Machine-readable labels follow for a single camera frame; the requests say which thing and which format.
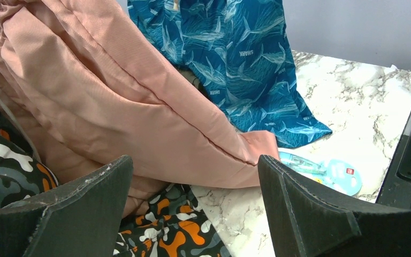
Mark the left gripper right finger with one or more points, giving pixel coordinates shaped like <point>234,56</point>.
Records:
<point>307,218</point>

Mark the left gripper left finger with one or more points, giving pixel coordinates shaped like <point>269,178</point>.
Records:
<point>79,218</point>

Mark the pink shorts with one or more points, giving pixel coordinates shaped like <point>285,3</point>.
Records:
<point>85,87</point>

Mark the clear plastic bottle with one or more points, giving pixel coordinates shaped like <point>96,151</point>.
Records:
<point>331,172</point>

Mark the camouflage patterned shorts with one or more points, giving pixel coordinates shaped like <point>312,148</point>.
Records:
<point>174,225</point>

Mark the blue patterned shorts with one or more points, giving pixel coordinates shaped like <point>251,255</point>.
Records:
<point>240,53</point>

